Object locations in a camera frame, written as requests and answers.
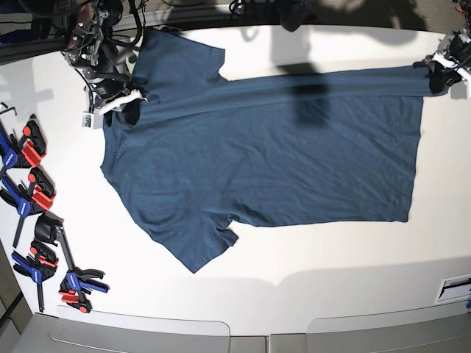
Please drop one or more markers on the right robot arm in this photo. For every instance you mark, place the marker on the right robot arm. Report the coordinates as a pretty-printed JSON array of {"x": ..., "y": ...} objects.
[{"x": 102, "y": 60}]

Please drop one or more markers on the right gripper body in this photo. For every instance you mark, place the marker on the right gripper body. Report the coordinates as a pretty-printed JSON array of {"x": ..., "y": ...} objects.
[{"x": 110, "y": 92}]

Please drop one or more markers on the grey chair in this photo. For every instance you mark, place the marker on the grey chair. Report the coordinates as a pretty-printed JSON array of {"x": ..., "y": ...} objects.
[
  {"x": 443, "y": 328},
  {"x": 49, "y": 334}
]

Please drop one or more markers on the top blue red bar clamp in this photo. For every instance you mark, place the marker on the top blue red bar clamp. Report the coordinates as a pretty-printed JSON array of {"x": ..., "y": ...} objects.
[{"x": 26, "y": 152}]

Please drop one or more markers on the dark blue T-shirt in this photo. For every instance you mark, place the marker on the dark blue T-shirt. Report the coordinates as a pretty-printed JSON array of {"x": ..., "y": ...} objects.
[{"x": 269, "y": 152}]

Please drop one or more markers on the grey chair back left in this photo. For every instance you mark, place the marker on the grey chair back left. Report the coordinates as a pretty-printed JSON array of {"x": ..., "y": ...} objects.
[{"x": 49, "y": 334}]

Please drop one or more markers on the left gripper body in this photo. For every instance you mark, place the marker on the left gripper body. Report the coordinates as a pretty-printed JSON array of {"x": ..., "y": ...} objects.
[{"x": 451, "y": 60}]

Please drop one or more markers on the metal hex key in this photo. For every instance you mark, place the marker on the metal hex key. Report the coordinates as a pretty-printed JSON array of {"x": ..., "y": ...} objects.
[{"x": 7, "y": 109}]

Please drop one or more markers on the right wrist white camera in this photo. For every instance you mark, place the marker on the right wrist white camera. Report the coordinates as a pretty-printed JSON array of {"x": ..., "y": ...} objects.
[{"x": 92, "y": 120}]

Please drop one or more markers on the bottom blue red bar clamp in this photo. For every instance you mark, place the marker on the bottom blue red bar clamp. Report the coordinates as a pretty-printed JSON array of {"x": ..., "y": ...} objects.
[{"x": 78, "y": 284}]

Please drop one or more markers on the grey chair back right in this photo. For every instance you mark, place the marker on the grey chair back right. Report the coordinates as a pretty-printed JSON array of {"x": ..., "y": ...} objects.
[{"x": 443, "y": 328}]

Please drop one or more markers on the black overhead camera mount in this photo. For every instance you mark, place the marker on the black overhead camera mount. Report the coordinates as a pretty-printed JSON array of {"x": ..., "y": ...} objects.
[{"x": 295, "y": 13}]

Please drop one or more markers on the blue red bar clamp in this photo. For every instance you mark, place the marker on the blue red bar clamp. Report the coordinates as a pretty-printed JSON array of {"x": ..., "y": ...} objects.
[
  {"x": 26, "y": 152},
  {"x": 78, "y": 284},
  {"x": 36, "y": 199},
  {"x": 40, "y": 265}
]

